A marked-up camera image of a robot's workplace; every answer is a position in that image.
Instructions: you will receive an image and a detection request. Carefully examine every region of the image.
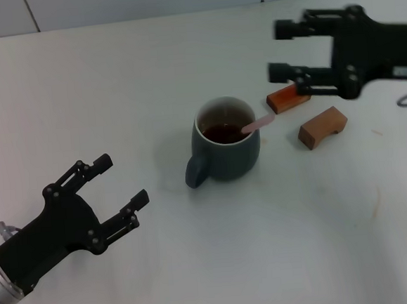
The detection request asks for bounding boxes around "left gripper connector cable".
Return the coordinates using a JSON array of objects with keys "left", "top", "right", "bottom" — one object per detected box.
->
[{"left": 0, "top": 219, "right": 25, "bottom": 243}]

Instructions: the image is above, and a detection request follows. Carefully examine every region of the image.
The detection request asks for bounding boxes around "reddish flat wooden block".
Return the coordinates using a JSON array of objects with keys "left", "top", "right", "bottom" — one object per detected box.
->
[{"left": 264, "top": 79, "right": 313, "bottom": 115}]

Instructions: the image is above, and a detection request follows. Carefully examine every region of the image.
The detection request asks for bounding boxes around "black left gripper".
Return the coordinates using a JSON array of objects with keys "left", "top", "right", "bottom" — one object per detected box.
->
[{"left": 0, "top": 150, "right": 157, "bottom": 295}]

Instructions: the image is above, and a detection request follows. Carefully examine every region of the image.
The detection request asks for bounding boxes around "pink handled metal spoon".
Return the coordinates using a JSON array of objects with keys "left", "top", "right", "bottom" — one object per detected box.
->
[{"left": 240, "top": 113, "right": 277, "bottom": 136}]

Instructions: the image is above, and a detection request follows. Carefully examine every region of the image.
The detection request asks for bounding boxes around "dark brown tea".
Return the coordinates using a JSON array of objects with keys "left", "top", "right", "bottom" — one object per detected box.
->
[{"left": 201, "top": 121, "right": 249, "bottom": 146}]

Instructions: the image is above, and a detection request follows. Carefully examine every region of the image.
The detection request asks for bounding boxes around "grey ceramic cup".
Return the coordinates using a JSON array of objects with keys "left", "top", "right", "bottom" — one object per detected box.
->
[{"left": 179, "top": 93, "right": 264, "bottom": 189}]

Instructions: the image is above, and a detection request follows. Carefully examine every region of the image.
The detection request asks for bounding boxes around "light arched wooden block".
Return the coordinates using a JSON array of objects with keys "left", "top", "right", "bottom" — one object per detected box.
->
[{"left": 295, "top": 104, "right": 351, "bottom": 152}]

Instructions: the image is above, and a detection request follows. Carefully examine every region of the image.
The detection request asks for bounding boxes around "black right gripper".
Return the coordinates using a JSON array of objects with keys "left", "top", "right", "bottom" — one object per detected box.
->
[{"left": 261, "top": 0, "right": 407, "bottom": 107}]

